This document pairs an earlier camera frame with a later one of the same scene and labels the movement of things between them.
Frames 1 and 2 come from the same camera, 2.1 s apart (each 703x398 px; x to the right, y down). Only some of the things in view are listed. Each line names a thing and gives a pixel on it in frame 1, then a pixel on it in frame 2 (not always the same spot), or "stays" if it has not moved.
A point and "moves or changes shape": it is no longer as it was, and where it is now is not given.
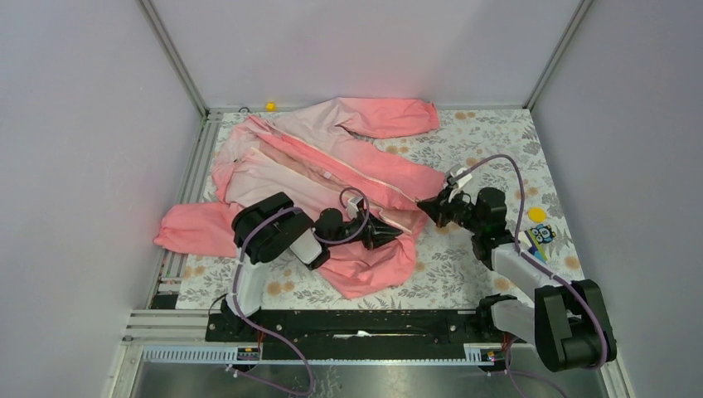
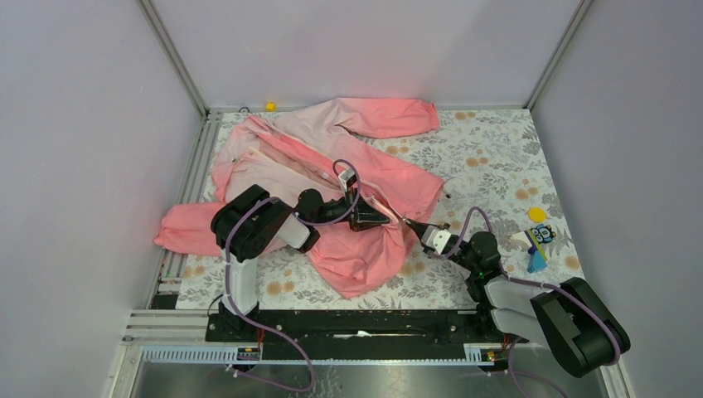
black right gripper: x=438 y=208 → x=419 y=229
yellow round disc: x=537 y=214 stays
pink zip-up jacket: x=319 y=158 moves or changes shape
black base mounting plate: x=365 y=334 stays
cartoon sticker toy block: x=540 y=234 stays
